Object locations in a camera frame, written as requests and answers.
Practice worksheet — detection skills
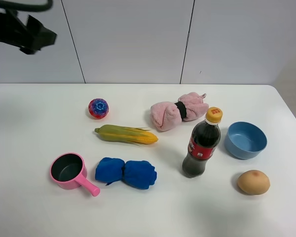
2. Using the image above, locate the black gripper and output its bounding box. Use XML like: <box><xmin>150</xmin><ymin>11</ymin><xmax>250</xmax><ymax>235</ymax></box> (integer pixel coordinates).
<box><xmin>0</xmin><ymin>10</ymin><xmax>57</xmax><ymax>55</ymax></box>

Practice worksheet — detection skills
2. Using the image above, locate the blue towel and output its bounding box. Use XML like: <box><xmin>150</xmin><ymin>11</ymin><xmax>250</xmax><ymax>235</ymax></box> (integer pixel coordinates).
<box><xmin>95</xmin><ymin>158</ymin><xmax>157</xmax><ymax>190</ymax></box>

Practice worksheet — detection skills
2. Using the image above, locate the red blue spiky ball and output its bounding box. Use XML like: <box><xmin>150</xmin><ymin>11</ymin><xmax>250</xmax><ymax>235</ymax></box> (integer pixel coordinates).
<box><xmin>88</xmin><ymin>98</ymin><xmax>109</xmax><ymax>119</ymax></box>

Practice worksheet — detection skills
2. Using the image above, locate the pink toy saucepan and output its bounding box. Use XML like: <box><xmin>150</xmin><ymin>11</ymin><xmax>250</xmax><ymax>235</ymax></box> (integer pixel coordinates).
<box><xmin>49</xmin><ymin>153</ymin><xmax>100</xmax><ymax>197</ymax></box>

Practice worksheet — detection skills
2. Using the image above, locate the yellow green toy corn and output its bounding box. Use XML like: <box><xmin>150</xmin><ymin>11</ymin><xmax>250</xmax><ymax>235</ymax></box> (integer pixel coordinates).
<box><xmin>94</xmin><ymin>124</ymin><xmax>158</xmax><ymax>145</ymax></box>

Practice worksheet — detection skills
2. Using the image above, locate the pink rolled towel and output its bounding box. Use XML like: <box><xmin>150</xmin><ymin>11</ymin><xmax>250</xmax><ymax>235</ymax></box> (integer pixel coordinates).
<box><xmin>150</xmin><ymin>92</ymin><xmax>209</xmax><ymax>131</ymax></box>

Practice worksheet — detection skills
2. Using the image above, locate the cola bottle yellow cap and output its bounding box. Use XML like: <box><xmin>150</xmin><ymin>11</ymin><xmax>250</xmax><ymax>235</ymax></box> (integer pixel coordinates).
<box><xmin>182</xmin><ymin>107</ymin><xmax>223</xmax><ymax>178</ymax></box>

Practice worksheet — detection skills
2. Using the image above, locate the blue plastic bowl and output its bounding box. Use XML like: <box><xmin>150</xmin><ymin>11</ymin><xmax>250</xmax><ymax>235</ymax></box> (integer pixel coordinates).
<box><xmin>224</xmin><ymin>121</ymin><xmax>267</xmax><ymax>160</ymax></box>

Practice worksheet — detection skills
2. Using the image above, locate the tan toy bun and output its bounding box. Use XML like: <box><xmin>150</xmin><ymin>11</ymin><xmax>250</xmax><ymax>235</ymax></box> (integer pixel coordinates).
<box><xmin>237</xmin><ymin>170</ymin><xmax>270</xmax><ymax>195</ymax></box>

